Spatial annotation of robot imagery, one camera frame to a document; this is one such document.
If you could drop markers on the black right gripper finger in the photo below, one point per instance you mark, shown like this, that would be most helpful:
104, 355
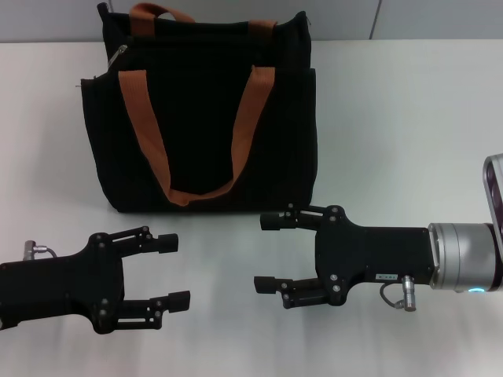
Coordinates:
267, 284
275, 222

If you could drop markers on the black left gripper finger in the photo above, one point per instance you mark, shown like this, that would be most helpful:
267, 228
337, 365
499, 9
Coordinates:
178, 302
167, 243

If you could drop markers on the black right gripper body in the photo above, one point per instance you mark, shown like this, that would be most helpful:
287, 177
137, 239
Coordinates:
373, 255

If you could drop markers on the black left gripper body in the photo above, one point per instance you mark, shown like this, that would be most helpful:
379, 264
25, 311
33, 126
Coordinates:
59, 286

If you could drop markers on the silver metal zipper pull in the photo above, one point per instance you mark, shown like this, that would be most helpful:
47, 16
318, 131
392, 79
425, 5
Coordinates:
118, 54

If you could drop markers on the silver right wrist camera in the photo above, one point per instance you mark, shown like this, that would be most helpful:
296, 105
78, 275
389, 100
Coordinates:
496, 192

